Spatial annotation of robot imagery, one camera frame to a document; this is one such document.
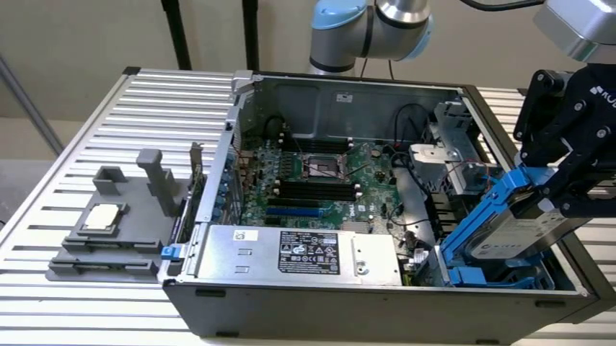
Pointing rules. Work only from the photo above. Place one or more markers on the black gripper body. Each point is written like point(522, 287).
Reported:
point(594, 104)

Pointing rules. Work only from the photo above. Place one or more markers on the hard disk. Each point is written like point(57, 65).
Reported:
point(515, 230)

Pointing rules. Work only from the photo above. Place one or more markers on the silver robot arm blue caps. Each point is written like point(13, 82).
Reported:
point(338, 39)

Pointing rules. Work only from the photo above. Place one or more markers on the metal disk bay cage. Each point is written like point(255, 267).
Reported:
point(450, 158)

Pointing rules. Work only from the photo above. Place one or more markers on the black RAM slot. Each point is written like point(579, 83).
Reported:
point(317, 196)
point(317, 191)
point(317, 145)
point(317, 138)
point(317, 187)
point(317, 183)
point(317, 142)
point(317, 149)

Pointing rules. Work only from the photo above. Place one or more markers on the black expansion slot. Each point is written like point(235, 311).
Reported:
point(292, 216)
point(293, 203)

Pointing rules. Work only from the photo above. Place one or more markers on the blue expansion slot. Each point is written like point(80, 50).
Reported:
point(293, 210)

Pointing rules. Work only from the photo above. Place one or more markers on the blue caddy in bay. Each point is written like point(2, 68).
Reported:
point(497, 279)

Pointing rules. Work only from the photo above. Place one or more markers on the green motherboard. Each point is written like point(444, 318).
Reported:
point(366, 202)

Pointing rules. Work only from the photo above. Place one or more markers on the CPU socket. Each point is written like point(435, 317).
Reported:
point(327, 166)

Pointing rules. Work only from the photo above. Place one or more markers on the silver chipset heatsink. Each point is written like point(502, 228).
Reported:
point(359, 227)

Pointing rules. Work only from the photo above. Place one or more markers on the black open PC case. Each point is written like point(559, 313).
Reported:
point(366, 310)

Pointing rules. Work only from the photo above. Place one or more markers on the silver power supply unit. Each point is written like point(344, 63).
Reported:
point(260, 259)

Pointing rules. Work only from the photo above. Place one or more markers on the blue case latch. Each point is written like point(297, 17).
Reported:
point(170, 252)

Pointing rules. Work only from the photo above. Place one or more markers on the grey parts rack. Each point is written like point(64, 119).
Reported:
point(125, 248)

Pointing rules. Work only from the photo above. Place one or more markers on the silver CPU chip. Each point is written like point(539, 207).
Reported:
point(104, 215)

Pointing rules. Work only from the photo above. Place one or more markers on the green RAM stick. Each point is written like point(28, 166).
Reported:
point(98, 267)

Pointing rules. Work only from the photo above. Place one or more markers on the grey slanted metal bar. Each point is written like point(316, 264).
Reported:
point(29, 104)

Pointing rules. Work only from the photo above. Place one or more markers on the black frame post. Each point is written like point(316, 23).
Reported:
point(179, 32)
point(251, 32)

